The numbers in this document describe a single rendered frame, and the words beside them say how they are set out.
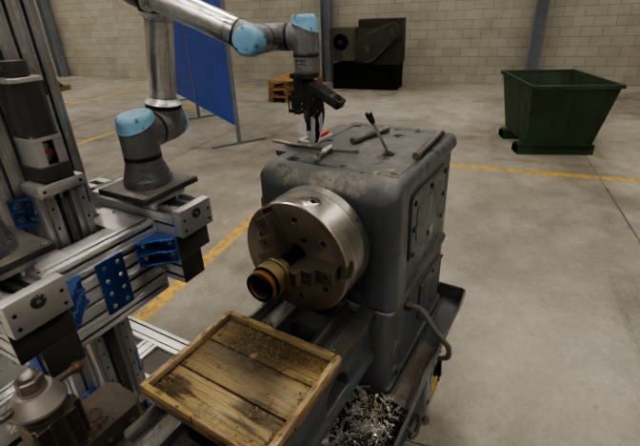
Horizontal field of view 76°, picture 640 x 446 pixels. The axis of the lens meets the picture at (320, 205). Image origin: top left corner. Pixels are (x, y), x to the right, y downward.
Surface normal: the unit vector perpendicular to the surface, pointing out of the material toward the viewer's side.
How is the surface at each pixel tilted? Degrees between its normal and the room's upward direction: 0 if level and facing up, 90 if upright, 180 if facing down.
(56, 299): 90
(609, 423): 0
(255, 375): 0
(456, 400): 0
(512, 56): 90
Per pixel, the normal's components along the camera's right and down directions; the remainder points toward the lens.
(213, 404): -0.04, -0.90
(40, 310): 0.87, 0.18
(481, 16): -0.35, 0.41
